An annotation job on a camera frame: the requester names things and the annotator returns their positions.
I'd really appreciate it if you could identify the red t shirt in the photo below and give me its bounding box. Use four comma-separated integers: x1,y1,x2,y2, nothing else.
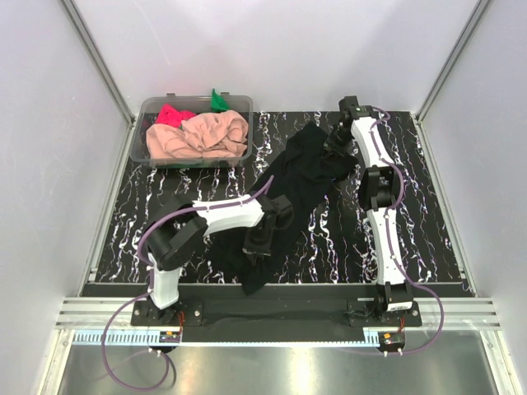
155,104,196,128

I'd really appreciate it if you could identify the black t shirt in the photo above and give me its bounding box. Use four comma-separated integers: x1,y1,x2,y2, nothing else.
207,123,359,295

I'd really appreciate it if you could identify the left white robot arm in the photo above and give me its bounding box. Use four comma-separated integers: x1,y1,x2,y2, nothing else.
138,193,293,326

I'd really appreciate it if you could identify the white slotted cable duct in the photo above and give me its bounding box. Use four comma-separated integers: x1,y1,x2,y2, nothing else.
72,329,182,346

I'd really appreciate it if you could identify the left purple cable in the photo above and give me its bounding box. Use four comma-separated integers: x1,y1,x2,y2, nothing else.
100,174,277,390

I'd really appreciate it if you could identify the clear plastic bin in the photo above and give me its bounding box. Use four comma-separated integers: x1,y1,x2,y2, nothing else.
129,94,253,169

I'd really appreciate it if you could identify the black marble pattern mat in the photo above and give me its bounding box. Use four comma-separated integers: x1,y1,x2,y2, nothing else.
91,111,464,284

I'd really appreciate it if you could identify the pink t shirt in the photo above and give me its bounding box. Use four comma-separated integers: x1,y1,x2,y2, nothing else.
146,110,249,160

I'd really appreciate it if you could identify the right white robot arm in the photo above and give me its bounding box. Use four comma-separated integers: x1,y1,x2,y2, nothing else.
323,95,413,327

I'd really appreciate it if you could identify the green t shirt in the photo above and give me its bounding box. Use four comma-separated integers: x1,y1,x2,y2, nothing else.
210,89,231,113

